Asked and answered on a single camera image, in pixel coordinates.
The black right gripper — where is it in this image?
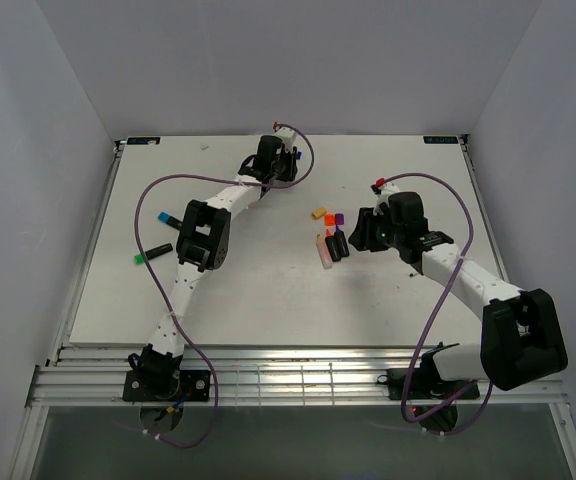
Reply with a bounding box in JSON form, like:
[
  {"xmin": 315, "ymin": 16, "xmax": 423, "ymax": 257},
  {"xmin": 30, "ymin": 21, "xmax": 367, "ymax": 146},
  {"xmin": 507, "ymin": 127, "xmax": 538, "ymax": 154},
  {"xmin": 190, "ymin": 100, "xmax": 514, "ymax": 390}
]
[{"xmin": 348, "ymin": 206, "xmax": 404, "ymax": 252}]

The purple black highlighter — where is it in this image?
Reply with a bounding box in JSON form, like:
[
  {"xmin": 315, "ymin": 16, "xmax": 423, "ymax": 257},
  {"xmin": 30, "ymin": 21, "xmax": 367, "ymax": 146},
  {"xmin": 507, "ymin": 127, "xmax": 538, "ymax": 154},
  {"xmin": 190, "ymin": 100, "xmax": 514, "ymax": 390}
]
[{"xmin": 334, "ymin": 226, "xmax": 350, "ymax": 258}]

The orange black highlighter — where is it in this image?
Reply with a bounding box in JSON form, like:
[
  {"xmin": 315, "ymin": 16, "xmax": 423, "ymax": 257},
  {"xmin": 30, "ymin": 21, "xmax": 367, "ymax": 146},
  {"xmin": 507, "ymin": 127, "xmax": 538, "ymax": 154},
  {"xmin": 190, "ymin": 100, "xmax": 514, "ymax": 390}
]
[{"xmin": 325, "ymin": 229, "xmax": 341, "ymax": 262}]

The pale orange yellow highlighter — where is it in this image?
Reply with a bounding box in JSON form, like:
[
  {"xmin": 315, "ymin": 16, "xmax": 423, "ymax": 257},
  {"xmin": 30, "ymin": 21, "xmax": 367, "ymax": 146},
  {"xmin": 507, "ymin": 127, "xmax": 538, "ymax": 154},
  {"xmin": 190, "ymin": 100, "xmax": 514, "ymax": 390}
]
[{"xmin": 316, "ymin": 234, "xmax": 333, "ymax": 269}]

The pale orange highlighter cap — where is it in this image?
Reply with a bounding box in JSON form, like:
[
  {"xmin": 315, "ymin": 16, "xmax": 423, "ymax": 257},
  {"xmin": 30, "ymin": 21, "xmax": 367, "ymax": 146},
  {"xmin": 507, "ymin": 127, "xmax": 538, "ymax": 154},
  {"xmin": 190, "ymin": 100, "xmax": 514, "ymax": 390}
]
[{"xmin": 311, "ymin": 207, "xmax": 327, "ymax": 220}]

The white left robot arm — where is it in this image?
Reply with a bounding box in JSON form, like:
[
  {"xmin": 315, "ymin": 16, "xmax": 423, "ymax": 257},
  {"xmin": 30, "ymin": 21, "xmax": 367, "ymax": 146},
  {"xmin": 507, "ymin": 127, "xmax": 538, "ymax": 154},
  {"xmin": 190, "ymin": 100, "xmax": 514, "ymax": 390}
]
[{"xmin": 128, "ymin": 124, "xmax": 305, "ymax": 400}]

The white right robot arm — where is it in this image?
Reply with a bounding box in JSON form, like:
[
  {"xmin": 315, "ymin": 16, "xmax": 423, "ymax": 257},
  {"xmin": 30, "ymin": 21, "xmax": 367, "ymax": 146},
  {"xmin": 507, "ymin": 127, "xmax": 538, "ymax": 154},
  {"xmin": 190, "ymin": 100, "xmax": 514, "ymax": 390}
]
[{"xmin": 349, "ymin": 192, "xmax": 568, "ymax": 397}]

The blue black highlighter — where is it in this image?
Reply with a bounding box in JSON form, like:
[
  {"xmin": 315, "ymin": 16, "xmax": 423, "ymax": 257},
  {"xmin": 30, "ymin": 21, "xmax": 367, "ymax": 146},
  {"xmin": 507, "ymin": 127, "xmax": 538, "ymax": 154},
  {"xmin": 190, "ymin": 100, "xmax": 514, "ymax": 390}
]
[{"xmin": 158, "ymin": 212, "xmax": 182, "ymax": 230}]

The green black highlighter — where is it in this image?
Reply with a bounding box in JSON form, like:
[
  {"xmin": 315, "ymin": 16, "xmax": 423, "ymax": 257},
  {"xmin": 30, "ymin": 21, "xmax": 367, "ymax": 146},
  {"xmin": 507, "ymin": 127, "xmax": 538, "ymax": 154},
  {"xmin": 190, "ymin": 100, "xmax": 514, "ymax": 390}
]
[{"xmin": 133, "ymin": 243, "xmax": 173, "ymax": 265}]

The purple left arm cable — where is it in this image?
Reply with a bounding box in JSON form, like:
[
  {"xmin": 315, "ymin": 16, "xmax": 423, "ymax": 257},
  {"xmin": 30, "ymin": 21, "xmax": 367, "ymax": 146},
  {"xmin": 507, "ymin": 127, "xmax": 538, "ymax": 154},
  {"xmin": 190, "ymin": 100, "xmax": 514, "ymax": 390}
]
[{"xmin": 135, "ymin": 120, "xmax": 317, "ymax": 449}]

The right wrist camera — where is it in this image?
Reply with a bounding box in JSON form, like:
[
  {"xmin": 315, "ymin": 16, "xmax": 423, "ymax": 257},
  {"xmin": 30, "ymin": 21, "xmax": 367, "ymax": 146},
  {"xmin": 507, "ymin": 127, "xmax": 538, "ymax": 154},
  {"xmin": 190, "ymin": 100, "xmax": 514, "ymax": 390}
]
[{"xmin": 370, "ymin": 178, "xmax": 400, "ymax": 198}]

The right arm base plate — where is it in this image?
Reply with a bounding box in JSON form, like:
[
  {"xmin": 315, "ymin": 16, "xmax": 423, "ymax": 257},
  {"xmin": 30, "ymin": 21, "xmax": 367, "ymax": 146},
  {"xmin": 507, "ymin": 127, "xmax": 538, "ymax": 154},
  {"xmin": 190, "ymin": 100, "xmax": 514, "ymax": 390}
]
[{"xmin": 376, "ymin": 368, "xmax": 469, "ymax": 401}]

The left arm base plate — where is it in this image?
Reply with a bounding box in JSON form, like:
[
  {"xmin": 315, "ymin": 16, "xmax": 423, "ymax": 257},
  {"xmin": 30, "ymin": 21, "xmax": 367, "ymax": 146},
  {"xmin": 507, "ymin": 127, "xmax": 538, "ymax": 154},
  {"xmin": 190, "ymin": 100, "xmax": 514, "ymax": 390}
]
[{"xmin": 121, "ymin": 370, "xmax": 212, "ymax": 403}]

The aluminium table frame rail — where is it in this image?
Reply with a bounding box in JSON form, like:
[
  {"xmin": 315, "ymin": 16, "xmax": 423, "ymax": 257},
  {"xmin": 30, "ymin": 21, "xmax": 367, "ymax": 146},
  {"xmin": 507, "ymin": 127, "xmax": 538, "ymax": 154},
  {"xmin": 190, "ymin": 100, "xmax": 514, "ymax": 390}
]
[{"xmin": 25, "ymin": 344, "xmax": 569, "ymax": 409}]

